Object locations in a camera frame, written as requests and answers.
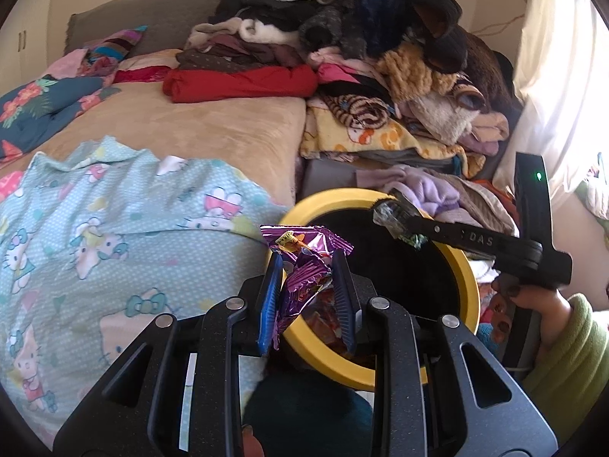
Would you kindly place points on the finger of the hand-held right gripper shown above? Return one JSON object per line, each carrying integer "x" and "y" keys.
{"x": 466, "y": 237}
{"x": 407, "y": 202}

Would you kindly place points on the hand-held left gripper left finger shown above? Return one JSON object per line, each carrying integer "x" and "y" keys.
{"x": 269, "y": 304}

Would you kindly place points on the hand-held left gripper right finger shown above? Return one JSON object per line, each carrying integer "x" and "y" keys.
{"x": 345, "y": 304}

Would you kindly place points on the green clear candy wrapper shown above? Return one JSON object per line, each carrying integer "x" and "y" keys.
{"x": 392, "y": 221}

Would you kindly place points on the orange snack packet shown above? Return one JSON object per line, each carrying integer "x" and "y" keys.
{"x": 323, "y": 316}

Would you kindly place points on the yellow rimmed black bin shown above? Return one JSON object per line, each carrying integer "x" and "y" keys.
{"x": 456, "y": 266}

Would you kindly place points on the purple snack wrapper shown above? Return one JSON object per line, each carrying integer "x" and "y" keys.
{"x": 304, "y": 276}

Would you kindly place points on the person's right forearm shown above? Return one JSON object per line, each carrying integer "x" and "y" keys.
{"x": 575, "y": 357}

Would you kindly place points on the person's right hand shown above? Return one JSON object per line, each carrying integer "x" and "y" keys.
{"x": 552, "y": 309}

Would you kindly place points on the person's left hand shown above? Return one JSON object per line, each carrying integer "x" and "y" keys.
{"x": 253, "y": 442}

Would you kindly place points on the lilac fleece garment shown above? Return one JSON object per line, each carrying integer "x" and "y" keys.
{"x": 428, "y": 193}

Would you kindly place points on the beige brown cloth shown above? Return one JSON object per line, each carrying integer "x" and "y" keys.
{"x": 480, "y": 204}

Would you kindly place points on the green floral cloth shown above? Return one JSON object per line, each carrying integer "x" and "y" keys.
{"x": 594, "y": 185}

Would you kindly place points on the yellow cartoon blanket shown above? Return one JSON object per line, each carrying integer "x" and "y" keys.
{"x": 380, "y": 138}

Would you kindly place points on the person's dark teal pants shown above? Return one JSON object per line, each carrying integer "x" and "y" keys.
{"x": 309, "y": 414}

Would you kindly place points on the white curtain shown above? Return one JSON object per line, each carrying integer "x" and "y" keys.
{"x": 561, "y": 57}

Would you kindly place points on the light blue cartoon cat sheet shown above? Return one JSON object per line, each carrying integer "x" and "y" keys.
{"x": 119, "y": 247}

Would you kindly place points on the beige bedspread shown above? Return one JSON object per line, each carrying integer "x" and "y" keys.
{"x": 190, "y": 123}

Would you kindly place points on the pile of folded clothes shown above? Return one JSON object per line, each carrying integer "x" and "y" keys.
{"x": 238, "y": 52}

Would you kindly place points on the red lace cloth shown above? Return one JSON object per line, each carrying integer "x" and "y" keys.
{"x": 142, "y": 75}

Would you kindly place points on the cream pillow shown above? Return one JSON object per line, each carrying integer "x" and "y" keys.
{"x": 147, "y": 59}

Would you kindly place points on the pink cartoon blanket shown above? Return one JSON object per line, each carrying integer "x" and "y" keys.
{"x": 9, "y": 185}

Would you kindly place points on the colourful striped pillow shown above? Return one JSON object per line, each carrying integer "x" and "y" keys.
{"x": 114, "y": 47}

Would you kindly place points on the blue floral quilt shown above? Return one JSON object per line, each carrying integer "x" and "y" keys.
{"x": 47, "y": 100}

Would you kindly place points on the grey padded headboard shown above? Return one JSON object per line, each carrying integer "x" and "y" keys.
{"x": 157, "y": 9}

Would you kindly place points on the pink cloth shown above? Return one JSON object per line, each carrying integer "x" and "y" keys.
{"x": 62, "y": 64}

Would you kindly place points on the white wardrobe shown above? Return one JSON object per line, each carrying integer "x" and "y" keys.
{"x": 24, "y": 38}

